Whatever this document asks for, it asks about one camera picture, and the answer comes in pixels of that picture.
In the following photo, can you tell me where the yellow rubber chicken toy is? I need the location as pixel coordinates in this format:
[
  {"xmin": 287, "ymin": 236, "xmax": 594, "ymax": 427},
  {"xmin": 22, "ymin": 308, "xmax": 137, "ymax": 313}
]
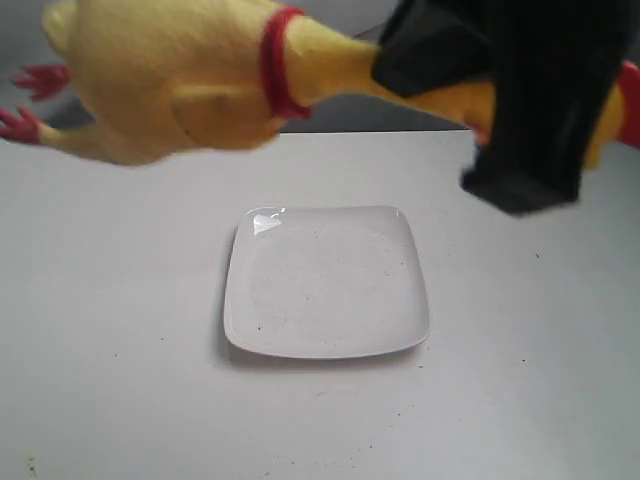
[{"xmin": 0, "ymin": 0, "xmax": 640, "ymax": 174}]

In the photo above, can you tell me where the white square plate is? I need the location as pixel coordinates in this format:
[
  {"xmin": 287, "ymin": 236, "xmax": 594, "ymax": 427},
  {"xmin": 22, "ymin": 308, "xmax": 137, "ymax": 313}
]
[{"xmin": 223, "ymin": 206, "xmax": 430, "ymax": 360}]

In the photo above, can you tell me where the grey backdrop cloth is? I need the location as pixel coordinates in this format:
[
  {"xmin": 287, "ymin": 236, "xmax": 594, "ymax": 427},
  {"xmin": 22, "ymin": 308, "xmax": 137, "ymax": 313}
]
[{"xmin": 0, "ymin": 0, "xmax": 640, "ymax": 140}]

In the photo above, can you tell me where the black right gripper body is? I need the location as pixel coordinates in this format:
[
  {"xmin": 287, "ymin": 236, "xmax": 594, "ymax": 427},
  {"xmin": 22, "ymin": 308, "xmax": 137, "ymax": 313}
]
[{"xmin": 483, "ymin": 1, "xmax": 639, "ymax": 100}]

